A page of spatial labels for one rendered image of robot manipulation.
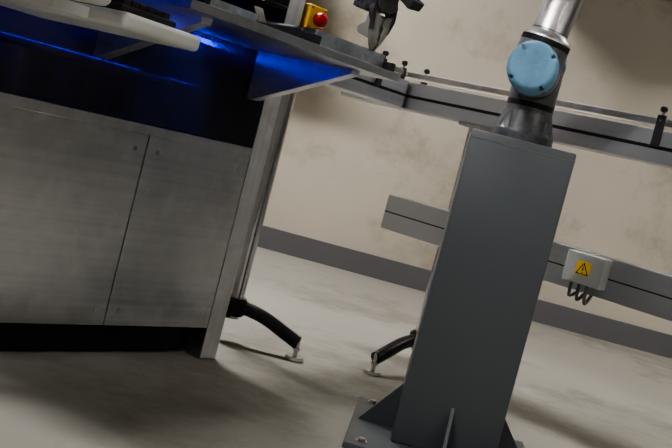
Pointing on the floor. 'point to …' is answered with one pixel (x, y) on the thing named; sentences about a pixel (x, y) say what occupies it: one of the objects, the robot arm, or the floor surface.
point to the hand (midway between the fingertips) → (375, 46)
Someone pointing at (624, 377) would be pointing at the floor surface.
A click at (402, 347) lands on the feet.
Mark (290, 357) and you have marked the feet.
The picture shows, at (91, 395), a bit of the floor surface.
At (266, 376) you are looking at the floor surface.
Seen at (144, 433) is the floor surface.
